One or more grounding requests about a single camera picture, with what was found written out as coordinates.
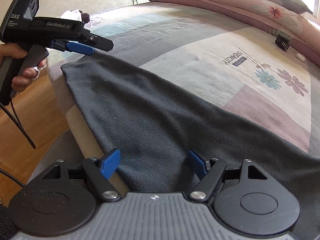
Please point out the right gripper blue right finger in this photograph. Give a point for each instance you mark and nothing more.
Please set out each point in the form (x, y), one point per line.
(210, 174)

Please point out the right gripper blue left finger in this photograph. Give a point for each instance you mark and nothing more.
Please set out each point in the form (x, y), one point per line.
(98, 171)

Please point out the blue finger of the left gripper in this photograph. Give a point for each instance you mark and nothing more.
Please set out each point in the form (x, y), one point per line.
(72, 47)

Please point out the dark grey fleece trousers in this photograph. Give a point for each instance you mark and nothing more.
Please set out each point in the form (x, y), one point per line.
(154, 122)

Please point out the person's left hand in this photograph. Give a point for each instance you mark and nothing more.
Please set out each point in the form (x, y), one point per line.
(15, 59)

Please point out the white plush toy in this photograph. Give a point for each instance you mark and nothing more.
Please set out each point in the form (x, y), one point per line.
(76, 15)

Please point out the patchwork pastel bed sheet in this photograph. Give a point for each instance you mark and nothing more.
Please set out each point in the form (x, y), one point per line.
(208, 54)

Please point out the black hair claw clip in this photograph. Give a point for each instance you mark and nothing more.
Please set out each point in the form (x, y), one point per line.
(283, 42)

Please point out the small white oval object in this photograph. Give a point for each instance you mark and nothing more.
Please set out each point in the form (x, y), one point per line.
(300, 57)

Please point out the pink floral folded quilt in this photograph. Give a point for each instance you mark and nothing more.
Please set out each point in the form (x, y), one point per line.
(266, 15)

